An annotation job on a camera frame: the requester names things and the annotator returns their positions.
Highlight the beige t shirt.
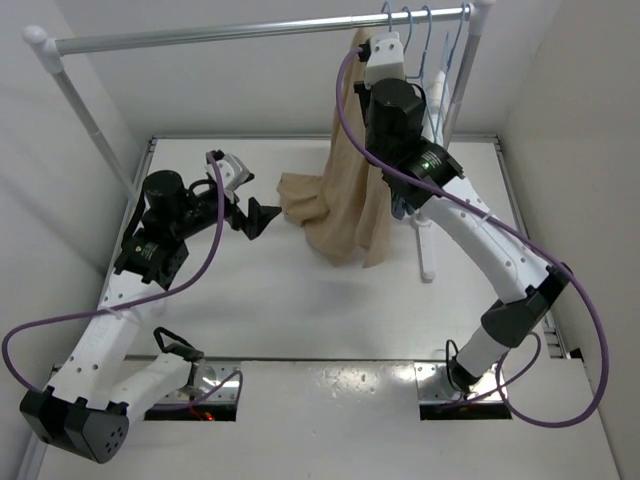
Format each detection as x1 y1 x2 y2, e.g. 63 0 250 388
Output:
277 29 401 270

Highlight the blue wire hanger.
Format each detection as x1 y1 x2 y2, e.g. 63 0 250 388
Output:
429 3 473 146
401 6 414 54
408 5 433 88
380 0 396 33

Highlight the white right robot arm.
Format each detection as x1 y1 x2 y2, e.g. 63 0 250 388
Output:
354 78 568 394

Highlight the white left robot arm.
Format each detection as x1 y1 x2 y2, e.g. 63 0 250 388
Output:
20 170 281 464

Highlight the white hanging garment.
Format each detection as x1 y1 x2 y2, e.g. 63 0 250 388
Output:
424 70 450 146

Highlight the blue hanging garment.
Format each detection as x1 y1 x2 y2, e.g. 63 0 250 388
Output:
391 196 415 221

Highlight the white clothes rack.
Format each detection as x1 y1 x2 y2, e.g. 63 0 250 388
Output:
21 0 496 284

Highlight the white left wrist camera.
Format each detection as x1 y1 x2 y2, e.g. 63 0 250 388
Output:
205 150 255 193

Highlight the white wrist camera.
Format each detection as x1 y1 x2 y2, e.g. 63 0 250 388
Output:
364 32 405 89
205 150 255 193

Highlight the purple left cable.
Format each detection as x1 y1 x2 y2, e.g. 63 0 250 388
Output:
1 154 244 412

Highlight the purple cable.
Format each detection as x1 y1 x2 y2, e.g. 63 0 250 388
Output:
1 154 244 412
334 47 610 427

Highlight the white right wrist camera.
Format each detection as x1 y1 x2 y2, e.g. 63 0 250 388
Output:
364 32 405 89

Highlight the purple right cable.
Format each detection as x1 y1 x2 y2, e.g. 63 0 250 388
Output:
334 47 610 427

